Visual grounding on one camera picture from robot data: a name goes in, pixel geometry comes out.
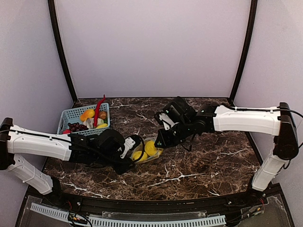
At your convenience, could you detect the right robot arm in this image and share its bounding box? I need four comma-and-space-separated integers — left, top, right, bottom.
154, 96, 300, 192

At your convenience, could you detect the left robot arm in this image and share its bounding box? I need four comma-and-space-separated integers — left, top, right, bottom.
0, 118, 142, 195

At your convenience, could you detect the yellow toy food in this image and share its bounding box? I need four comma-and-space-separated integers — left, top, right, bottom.
95, 123, 108, 129

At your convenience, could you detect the dark red toy food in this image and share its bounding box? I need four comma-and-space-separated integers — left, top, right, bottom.
68, 122, 88, 132

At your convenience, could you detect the white toy garlic bulb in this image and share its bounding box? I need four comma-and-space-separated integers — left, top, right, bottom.
83, 118, 95, 130

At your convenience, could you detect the brown toy kiwi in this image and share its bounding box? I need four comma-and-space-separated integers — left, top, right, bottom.
98, 111, 107, 120

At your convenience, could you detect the blue perforated plastic basket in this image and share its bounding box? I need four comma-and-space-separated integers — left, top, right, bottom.
57, 103, 110, 136

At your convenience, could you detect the red toy chili pepper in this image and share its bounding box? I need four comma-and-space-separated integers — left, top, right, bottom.
93, 94, 106, 127

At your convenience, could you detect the orange yellow toy mango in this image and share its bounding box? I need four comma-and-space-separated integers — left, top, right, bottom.
80, 109, 95, 122

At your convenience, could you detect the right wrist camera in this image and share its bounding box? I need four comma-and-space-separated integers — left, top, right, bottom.
154, 112, 178, 130

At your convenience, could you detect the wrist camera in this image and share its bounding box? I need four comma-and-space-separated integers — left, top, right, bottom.
117, 135, 145, 158
154, 112, 178, 130

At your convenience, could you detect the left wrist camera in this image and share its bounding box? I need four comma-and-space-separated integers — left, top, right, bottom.
117, 135, 145, 158

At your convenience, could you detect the grey slotted cable duct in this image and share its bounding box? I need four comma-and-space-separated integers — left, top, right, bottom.
30, 202, 226, 227

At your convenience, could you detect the black front table rail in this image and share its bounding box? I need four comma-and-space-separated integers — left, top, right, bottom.
42, 189, 263, 216

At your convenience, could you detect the right black corner post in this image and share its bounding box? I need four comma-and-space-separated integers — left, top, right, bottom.
228, 0, 258, 104

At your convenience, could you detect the black corner post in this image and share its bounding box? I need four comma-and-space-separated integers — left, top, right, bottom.
47, 0, 78, 103
228, 0, 258, 104

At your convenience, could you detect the left black corner post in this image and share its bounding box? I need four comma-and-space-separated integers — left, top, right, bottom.
47, 0, 78, 103

